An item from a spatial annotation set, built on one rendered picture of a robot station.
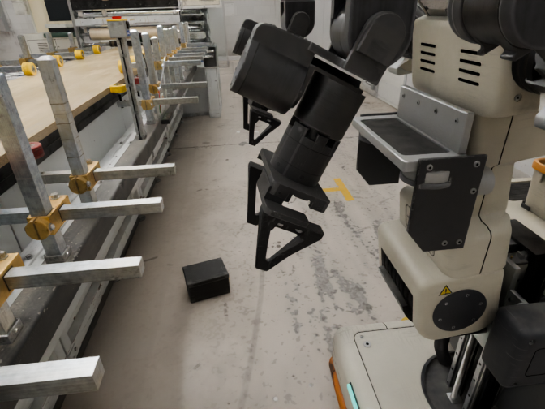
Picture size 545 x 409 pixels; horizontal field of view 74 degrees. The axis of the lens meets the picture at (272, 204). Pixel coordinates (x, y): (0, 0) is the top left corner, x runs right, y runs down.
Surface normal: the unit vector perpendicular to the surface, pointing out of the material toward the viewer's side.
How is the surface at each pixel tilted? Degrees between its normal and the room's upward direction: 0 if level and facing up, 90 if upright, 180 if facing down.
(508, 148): 90
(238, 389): 0
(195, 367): 0
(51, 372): 0
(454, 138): 90
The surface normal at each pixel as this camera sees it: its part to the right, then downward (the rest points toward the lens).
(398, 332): -0.03, -0.88
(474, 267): 0.11, 0.47
